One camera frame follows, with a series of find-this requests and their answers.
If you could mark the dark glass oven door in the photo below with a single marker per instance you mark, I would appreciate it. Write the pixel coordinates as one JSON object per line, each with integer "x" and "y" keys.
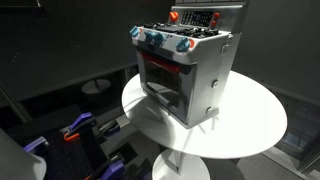
{"x": 160, "y": 85}

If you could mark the black ribbed griddle plate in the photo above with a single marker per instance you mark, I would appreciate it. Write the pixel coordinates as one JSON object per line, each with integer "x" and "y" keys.
{"x": 178, "y": 29}

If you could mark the purple clamp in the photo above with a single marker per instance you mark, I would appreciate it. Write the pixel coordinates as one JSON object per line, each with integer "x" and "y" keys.
{"x": 81, "y": 120}
{"x": 114, "y": 169}
{"x": 35, "y": 144}

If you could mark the black burner grate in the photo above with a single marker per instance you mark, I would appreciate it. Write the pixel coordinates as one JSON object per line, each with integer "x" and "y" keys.
{"x": 155, "y": 25}
{"x": 206, "y": 32}

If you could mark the round silver screw cap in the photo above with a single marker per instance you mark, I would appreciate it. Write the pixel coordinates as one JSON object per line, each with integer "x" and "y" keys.
{"x": 209, "y": 110}
{"x": 224, "y": 49}
{"x": 215, "y": 83}

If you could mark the blue stove knob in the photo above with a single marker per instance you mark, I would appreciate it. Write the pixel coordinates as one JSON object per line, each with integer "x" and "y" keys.
{"x": 134, "y": 31}
{"x": 182, "y": 44}
{"x": 149, "y": 36}
{"x": 158, "y": 39}

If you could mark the white curved robot housing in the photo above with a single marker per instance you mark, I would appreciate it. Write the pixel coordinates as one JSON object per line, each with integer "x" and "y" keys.
{"x": 18, "y": 163}

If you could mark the round white pedestal table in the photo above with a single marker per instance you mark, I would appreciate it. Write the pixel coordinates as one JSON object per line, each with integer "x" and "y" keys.
{"x": 250, "y": 116}

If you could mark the large orange stove button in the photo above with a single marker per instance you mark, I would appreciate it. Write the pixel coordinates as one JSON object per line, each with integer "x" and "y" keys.
{"x": 173, "y": 16}

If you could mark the silver toy stove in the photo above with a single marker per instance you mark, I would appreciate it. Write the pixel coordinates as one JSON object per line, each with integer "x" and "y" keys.
{"x": 203, "y": 66}

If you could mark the black clamp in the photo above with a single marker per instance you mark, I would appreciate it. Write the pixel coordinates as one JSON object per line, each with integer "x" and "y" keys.
{"x": 109, "y": 128}

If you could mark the small orange stove button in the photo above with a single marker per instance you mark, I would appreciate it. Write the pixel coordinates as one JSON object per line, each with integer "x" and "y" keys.
{"x": 216, "y": 15}
{"x": 213, "y": 23}

